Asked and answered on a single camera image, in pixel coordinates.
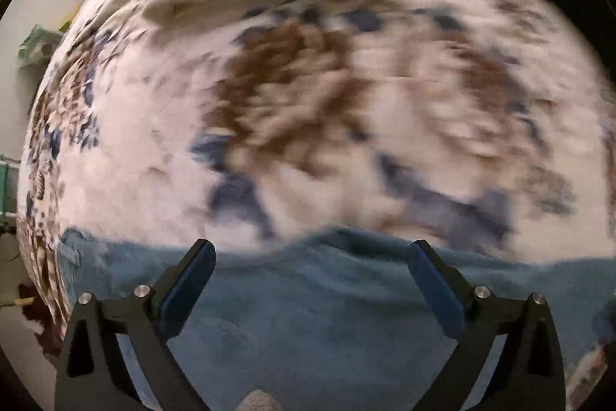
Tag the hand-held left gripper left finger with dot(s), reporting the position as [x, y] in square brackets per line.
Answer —
[190, 283]

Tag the green metal rack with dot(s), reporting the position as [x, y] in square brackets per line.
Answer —
[7, 184]

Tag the blue denim pants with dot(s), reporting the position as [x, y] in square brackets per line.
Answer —
[313, 319]

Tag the green plastic bag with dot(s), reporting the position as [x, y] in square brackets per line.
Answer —
[39, 42]

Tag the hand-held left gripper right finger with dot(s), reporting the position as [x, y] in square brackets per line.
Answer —
[435, 286]

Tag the floral printed blanket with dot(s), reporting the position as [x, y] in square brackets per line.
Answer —
[308, 103]

